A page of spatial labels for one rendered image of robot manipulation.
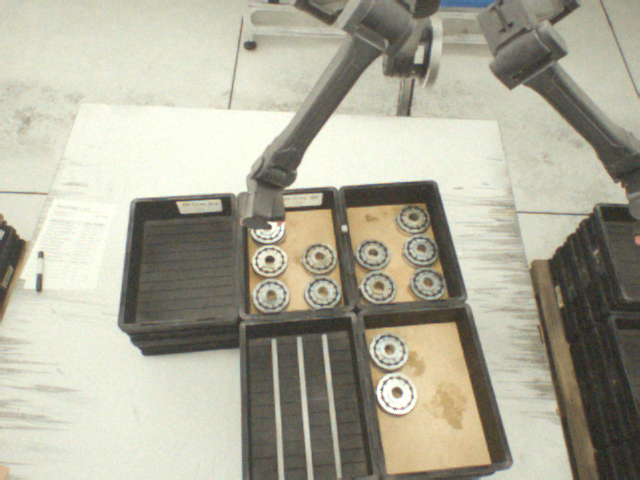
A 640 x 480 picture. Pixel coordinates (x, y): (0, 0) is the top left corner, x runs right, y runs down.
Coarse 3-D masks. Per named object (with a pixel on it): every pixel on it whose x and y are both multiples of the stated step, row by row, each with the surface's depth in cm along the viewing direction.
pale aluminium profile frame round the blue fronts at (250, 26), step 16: (256, 0) 295; (272, 0) 293; (448, 16) 298; (464, 16) 298; (256, 32) 310; (272, 32) 310; (288, 32) 310; (304, 32) 309; (320, 32) 309; (336, 32) 309
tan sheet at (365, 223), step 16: (352, 208) 161; (368, 208) 161; (384, 208) 161; (352, 224) 158; (368, 224) 158; (384, 224) 158; (352, 240) 155; (384, 240) 155; (400, 240) 155; (400, 256) 153; (384, 272) 150; (400, 272) 150; (400, 288) 147
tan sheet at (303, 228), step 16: (288, 224) 157; (304, 224) 157; (320, 224) 157; (288, 240) 154; (304, 240) 154; (320, 240) 155; (288, 256) 151; (288, 272) 149; (304, 272) 149; (336, 272) 149; (288, 288) 146; (304, 304) 144
